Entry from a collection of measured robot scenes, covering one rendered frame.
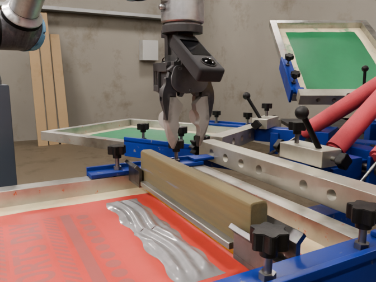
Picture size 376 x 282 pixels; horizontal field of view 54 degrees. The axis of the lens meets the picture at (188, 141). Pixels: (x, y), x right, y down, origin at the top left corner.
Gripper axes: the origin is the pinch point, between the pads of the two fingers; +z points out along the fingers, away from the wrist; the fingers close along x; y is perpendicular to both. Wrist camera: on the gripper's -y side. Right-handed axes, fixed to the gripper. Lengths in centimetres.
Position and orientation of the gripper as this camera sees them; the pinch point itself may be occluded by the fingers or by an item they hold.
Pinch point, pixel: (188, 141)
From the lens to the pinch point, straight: 65.9
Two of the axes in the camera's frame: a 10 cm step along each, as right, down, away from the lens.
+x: -8.8, 0.8, -4.6
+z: 0.0, 9.8, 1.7
